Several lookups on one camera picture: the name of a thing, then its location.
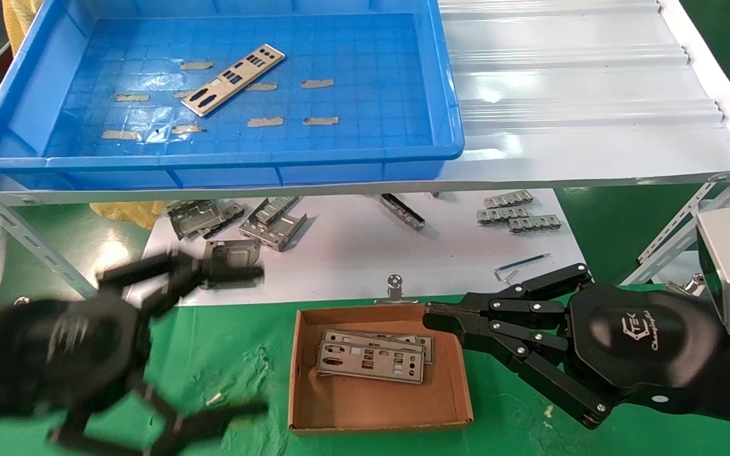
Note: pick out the folded sheet metal bracket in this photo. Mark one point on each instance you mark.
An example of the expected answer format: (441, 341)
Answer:
(197, 215)

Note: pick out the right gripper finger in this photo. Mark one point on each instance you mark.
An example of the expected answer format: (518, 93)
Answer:
(454, 309)

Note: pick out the channel shaped metal bracket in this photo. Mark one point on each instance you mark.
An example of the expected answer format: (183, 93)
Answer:
(276, 231)

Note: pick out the perforated steel shelf post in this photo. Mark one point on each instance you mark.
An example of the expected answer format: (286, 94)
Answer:
(23, 237)
(663, 236)

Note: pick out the long narrow metal bar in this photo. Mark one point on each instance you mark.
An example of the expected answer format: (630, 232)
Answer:
(403, 214)

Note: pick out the small hex key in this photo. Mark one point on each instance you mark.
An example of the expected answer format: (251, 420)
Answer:
(499, 273)

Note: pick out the grey tape strip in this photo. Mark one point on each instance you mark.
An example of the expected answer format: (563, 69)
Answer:
(187, 128)
(196, 65)
(265, 121)
(320, 120)

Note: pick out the small white scrap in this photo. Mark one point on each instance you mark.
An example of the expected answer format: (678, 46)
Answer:
(213, 399)

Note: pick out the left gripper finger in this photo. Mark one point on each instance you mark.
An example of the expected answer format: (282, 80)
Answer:
(232, 273)

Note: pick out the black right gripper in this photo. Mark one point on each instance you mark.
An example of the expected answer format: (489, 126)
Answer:
(644, 348)

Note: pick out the white metal shelf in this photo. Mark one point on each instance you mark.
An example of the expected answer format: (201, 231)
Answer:
(561, 95)

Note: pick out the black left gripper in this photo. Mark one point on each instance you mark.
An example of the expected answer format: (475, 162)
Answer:
(61, 354)

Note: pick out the brown cardboard box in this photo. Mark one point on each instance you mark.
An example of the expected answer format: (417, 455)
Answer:
(371, 405)

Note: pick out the dark blue pen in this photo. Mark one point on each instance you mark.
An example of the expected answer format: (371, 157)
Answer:
(530, 260)

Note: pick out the blue plastic tray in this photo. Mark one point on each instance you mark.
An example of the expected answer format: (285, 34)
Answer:
(371, 95)

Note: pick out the metal IO shield plate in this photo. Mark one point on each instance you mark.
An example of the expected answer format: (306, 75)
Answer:
(365, 364)
(233, 79)
(427, 348)

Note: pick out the flat stamped metal plate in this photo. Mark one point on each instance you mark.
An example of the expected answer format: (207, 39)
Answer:
(232, 250)

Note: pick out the small notched metal bracket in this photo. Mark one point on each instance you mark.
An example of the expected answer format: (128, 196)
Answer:
(533, 223)
(501, 214)
(507, 199)

